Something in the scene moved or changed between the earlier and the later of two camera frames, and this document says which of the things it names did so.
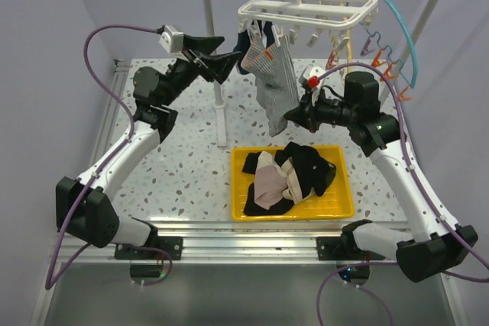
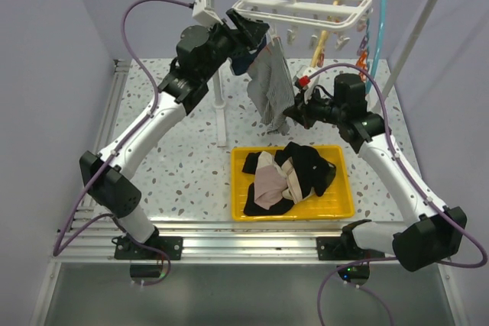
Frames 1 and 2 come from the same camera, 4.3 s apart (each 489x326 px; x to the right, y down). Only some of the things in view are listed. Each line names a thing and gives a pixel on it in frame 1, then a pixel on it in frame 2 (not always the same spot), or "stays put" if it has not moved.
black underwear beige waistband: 306,171 stays put
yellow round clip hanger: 345,18 to 325,33
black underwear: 250,161 stays put
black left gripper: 218,66 to 252,31
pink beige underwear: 270,182 stays put
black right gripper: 306,114 stays put
